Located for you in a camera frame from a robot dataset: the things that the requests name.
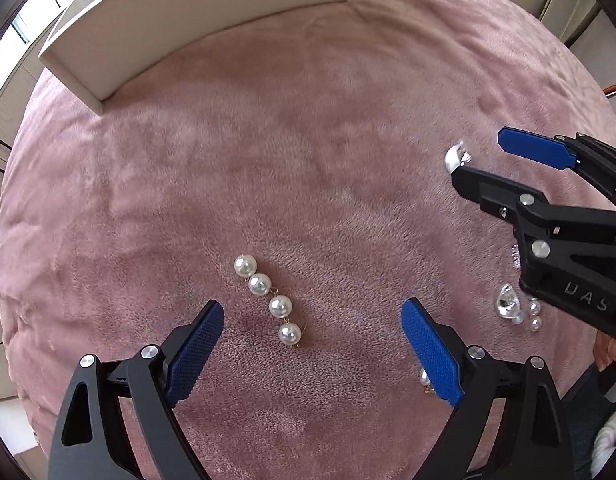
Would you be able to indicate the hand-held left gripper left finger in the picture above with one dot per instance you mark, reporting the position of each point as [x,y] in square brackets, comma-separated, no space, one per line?
[198,350]

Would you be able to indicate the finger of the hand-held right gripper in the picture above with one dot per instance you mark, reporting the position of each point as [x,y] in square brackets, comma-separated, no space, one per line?
[493,187]
[533,146]

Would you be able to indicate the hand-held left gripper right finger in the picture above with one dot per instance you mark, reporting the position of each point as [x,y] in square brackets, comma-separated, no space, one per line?
[433,355]

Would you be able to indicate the silver drop earring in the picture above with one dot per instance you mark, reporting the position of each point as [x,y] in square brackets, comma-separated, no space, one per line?
[454,157]

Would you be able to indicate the four-pearl hair clip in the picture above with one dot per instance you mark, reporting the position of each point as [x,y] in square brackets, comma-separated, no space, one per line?
[260,285]

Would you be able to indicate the white jewelry box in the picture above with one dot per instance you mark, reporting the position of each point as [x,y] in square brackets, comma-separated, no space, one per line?
[188,25]

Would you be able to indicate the small pearl gold earring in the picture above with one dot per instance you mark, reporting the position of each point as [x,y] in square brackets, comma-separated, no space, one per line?
[425,377]

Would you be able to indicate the sparkly silver earring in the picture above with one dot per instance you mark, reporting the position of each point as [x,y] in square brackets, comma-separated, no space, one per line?
[515,255]

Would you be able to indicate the crystal and pearl earring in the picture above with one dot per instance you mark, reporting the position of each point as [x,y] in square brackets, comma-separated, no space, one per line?
[507,301]

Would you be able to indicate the pink plush blanket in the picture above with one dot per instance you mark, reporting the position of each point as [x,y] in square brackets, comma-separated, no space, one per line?
[313,185]

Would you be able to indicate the white and green cloth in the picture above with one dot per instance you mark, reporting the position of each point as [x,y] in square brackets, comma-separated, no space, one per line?
[610,440]

